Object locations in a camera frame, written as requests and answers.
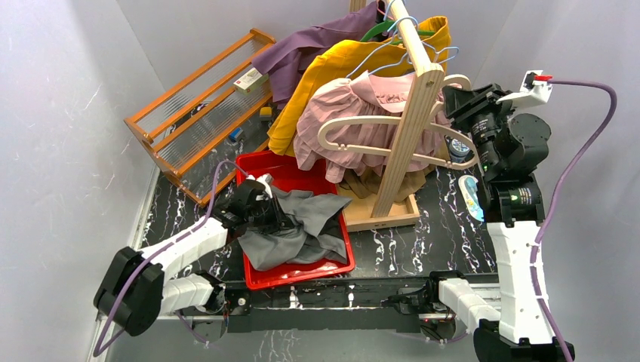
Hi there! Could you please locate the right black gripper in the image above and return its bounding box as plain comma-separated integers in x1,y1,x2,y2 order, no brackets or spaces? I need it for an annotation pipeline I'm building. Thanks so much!
442,83,517,175

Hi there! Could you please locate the beige plastic hanger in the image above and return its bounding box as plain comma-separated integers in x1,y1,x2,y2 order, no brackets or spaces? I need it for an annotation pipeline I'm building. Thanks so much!
317,93,479,170

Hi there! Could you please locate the grey pleated skirt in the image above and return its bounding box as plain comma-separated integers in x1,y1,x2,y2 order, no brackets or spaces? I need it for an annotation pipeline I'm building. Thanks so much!
238,187,351,272

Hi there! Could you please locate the pink ruffled garment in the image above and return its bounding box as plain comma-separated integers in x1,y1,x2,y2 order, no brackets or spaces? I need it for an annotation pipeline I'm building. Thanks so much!
293,71,444,183

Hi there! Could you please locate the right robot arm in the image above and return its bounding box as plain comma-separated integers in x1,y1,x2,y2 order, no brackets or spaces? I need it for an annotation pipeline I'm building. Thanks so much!
425,84,575,361

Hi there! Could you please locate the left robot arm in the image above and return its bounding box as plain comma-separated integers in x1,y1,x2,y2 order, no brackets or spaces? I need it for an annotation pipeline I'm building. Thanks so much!
93,173,288,336

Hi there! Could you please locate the green hanger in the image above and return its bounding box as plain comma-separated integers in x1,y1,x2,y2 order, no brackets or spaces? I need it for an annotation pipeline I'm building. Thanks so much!
359,20,437,44

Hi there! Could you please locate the round blue white tin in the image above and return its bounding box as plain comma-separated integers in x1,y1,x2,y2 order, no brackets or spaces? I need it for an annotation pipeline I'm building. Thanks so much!
447,138,470,163

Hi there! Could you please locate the small blue object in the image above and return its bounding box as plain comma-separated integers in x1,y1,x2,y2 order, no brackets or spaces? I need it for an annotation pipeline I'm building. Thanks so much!
228,127,245,143

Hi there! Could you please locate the small yellow black object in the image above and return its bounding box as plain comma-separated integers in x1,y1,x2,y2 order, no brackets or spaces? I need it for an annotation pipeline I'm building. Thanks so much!
259,106,274,122

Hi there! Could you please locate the orange wooden shoe rack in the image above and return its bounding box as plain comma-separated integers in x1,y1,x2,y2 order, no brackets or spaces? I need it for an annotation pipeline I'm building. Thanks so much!
125,28,276,207

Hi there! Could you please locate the khaki tan garment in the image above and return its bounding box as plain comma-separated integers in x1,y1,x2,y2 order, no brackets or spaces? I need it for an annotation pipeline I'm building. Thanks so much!
339,165,435,203

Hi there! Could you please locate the wooden clothes rack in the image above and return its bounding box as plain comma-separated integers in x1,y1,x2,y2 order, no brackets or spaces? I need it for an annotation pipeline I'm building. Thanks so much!
343,1,445,232

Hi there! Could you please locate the small white box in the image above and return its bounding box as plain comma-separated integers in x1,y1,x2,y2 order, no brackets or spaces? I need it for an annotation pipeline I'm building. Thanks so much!
233,68,269,94

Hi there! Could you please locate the purple garment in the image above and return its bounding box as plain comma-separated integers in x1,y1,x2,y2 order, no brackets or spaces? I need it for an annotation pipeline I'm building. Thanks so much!
252,1,386,110

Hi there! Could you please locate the mustard yellow garment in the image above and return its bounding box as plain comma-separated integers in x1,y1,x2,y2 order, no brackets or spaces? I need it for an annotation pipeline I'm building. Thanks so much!
267,15,453,157

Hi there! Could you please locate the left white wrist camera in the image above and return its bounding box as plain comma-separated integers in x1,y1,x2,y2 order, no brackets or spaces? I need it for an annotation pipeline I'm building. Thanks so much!
249,173,273,198

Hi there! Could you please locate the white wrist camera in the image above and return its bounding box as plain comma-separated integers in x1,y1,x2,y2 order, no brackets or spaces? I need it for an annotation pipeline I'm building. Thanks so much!
496,70,553,109
249,173,273,198

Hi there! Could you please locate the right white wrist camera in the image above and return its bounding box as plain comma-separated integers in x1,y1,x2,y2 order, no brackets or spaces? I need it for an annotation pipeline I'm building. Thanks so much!
496,70,553,109

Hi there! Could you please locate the blue wire hanger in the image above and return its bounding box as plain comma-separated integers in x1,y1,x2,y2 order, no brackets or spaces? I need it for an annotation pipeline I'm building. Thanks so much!
344,16,460,79

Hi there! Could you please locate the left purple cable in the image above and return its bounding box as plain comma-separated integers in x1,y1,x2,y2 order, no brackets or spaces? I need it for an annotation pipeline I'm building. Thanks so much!
92,159,248,358

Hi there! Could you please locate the black metal base frame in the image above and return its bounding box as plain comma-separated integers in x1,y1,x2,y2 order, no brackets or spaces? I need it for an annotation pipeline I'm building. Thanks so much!
97,271,501,345

